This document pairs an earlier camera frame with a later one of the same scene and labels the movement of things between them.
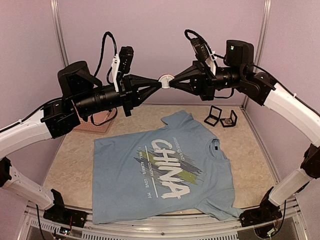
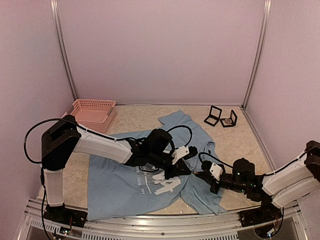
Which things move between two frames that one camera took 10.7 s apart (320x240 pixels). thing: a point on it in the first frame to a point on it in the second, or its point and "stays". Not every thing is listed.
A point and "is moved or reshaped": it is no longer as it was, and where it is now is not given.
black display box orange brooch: (214, 116) stays
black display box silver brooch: (229, 122) stays
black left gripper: (129, 93) to (177, 170)
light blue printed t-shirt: (185, 168) is moved or reshaped
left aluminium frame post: (55, 4) stays
